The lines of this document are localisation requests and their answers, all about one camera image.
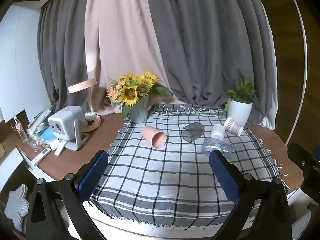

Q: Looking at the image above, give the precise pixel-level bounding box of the checked tablecloth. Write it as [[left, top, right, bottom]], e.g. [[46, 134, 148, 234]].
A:
[[90, 104, 290, 228]]

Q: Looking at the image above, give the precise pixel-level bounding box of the white hoop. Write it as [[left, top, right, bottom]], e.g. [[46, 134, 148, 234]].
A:
[[285, 0, 308, 145]]

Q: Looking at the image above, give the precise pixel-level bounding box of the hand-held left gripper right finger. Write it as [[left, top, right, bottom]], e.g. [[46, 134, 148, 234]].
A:
[[209, 149, 292, 240]]

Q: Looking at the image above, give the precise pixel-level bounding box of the plain white cup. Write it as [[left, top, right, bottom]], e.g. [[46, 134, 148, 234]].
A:
[[209, 124, 227, 140]]

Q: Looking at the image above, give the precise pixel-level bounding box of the white patterned cup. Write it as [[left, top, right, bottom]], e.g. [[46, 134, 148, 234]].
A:
[[223, 117, 244, 137]]

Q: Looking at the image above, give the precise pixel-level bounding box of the sunflower bouquet in teal vase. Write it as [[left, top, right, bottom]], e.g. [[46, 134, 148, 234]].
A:
[[107, 71, 173, 124]]

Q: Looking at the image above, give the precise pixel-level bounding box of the green plant in white pot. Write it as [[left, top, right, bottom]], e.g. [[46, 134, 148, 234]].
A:
[[224, 75, 258, 127]]

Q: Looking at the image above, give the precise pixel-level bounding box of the pink cup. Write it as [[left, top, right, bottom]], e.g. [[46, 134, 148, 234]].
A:
[[142, 125, 167, 148]]

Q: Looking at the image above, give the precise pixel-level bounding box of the white projector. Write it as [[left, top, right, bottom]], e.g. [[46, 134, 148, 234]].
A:
[[48, 106, 90, 151]]

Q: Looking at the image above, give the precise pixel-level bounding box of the round wooden tray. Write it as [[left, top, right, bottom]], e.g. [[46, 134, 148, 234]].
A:
[[84, 112, 102, 132]]

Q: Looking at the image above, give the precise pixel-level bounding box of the blue packet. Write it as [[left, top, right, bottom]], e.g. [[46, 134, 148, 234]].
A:
[[40, 127, 59, 143]]

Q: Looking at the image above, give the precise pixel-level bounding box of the clear water bottle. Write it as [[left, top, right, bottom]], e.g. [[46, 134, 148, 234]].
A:
[[14, 116, 27, 140]]

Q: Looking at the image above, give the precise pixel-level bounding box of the white remote control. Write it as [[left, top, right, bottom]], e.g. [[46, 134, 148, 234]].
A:
[[54, 140, 67, 156], [31, 148, 52, 167]]

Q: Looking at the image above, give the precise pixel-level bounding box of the pink curtain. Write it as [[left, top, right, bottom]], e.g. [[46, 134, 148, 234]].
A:
[[85, 0, 173, 117]]

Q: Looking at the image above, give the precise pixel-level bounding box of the stack of books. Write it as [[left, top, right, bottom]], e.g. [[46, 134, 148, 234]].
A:
[[27, 108, 52, 135]]

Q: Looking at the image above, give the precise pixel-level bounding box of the grey curtain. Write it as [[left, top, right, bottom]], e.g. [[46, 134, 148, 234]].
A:
[[144, 0, 278, 130], [37, 2, 100, 113]]

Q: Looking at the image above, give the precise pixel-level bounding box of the desk lamp with pink shade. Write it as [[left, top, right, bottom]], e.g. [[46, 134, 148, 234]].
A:
[[68, 78, 98, 120]]

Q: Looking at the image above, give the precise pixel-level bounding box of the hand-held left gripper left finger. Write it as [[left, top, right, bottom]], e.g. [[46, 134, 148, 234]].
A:
[[25, 150, 109, 240]]

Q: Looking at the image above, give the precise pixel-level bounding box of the clear plastic cup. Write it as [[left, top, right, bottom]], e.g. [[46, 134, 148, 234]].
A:
[[201, 137, 235, 157]]

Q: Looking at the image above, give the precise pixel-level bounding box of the striped star pillow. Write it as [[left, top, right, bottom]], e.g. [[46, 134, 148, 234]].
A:
[[4, 184, 30, 232]]

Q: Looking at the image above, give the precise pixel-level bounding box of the dark transparent cup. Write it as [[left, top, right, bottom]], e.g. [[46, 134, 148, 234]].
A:
[[181, 122, 205, 142]]

